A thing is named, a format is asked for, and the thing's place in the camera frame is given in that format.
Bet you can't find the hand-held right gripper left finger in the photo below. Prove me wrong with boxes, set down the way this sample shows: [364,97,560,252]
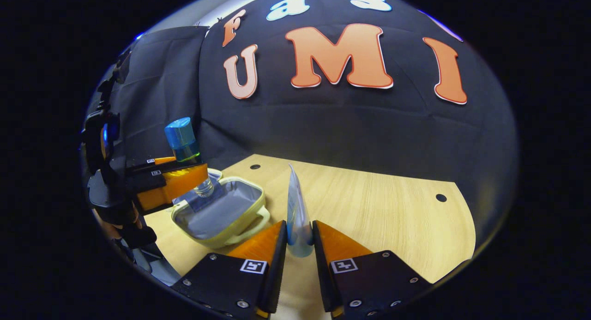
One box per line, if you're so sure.
[171,220,288,320]

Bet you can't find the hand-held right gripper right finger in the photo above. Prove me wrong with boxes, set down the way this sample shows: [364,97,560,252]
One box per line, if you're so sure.
[313,220,432,320]

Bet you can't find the blue capped green bottle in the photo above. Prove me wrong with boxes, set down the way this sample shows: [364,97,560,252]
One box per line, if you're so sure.
[164,117,215,199]

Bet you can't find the translucent blue tube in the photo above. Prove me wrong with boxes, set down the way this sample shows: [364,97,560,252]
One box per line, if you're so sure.
[286,163,316,259]

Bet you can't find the black backdrop cloth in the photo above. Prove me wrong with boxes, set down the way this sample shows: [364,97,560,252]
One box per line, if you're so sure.
[99,0,520,237]

